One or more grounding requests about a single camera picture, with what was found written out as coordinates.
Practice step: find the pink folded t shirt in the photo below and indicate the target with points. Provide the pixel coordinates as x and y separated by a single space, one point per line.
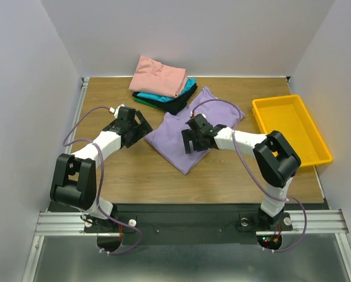
153 73

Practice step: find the black folded t shirt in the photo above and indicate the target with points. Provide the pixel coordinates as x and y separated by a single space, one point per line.
176 105

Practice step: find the yellow plastic tray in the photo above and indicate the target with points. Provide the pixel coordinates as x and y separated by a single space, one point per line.
289 115

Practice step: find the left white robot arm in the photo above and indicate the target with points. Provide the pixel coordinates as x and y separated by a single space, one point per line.
78 177

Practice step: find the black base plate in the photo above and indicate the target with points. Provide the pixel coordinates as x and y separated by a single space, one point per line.
190 224

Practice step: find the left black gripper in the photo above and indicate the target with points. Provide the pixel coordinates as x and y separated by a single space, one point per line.
143 129

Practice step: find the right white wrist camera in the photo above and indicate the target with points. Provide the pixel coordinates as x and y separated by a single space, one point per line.
193 114

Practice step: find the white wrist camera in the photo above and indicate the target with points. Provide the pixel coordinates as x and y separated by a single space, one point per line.
114 111
193 114

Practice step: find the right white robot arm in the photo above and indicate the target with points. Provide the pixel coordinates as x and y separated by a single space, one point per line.
276 159

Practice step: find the cyan folded t shirt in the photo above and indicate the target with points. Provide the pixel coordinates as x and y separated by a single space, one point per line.
165 94

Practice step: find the purple t shirt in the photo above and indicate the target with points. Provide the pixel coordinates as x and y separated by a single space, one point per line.
172 138

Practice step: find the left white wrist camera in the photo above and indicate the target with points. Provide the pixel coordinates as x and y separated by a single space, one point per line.
114 111

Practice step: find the green folded t shirt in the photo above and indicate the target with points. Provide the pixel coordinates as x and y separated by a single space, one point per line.
147 104

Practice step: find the front left aluminium rail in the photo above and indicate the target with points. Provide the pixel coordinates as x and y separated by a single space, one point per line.
60 224

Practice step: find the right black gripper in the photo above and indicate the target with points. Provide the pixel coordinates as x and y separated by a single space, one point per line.
193 140

